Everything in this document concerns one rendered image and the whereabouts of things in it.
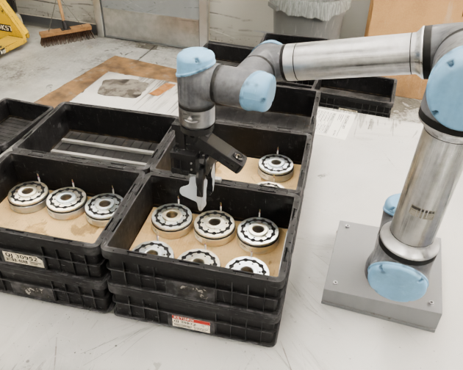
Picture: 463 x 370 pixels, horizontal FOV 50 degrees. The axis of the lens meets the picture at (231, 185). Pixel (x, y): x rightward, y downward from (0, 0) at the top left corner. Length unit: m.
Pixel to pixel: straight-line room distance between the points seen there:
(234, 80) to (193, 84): 0.08
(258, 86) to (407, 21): 3.06
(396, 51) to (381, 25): 2.96
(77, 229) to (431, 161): 0.85
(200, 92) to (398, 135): 1.19
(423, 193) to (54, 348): 0.86
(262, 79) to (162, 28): 3.71
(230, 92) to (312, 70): 0.18
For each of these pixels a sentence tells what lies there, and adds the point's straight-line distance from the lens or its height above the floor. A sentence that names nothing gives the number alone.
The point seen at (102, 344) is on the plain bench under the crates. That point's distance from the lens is 1.23.
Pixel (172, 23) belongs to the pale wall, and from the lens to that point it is 4.56.
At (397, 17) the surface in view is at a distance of 3.93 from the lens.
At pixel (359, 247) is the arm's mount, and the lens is 1.38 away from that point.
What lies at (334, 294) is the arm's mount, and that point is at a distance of 1.27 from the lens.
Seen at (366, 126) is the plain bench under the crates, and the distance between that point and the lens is 2.04.
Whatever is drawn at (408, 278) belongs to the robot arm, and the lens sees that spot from 1.04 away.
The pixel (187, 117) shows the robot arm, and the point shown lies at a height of 1.18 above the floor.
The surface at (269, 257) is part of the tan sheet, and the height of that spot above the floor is 0.83.
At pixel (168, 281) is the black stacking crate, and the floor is 0.87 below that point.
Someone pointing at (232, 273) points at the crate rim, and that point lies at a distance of 1.03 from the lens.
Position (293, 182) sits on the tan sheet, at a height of 0.83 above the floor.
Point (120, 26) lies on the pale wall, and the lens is 4.81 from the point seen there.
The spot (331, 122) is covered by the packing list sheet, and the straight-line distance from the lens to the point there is 2.03.
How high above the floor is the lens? 1.68
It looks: 37 degrees down
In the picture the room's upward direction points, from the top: 1 degrees clockwise
